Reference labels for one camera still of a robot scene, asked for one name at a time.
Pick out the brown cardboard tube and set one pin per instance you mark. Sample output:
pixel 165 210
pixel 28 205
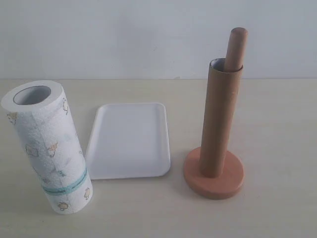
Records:
pixel 222 91

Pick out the printed white paper towel roll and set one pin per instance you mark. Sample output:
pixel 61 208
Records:
pixel 40 114

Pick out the wooden paper towel holder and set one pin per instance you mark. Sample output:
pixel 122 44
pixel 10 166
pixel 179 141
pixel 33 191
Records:
pixel 230 181

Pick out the white rectangular tray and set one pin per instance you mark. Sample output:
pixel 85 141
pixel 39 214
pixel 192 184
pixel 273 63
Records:
pixel 129 140

